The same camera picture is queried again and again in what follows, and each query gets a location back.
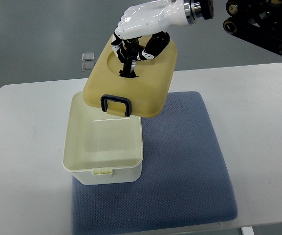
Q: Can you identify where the white table leg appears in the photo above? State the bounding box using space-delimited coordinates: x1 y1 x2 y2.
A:
241 227 255 235

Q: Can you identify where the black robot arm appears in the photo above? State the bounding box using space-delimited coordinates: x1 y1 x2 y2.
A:
223 0 282 56

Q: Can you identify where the yellow storage box lid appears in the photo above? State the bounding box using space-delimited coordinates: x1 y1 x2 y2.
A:
82 34 178 118

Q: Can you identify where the blue grey textured mat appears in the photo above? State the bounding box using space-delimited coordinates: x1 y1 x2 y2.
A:
71 91 238 235

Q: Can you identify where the white storage box base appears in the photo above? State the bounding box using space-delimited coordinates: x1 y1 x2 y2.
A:
63 92 143 185

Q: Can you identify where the upper metal floor plate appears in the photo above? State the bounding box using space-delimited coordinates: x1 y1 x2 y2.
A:
82 52 95 61

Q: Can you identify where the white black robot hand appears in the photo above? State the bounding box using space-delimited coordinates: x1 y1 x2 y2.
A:
111 0 213 78

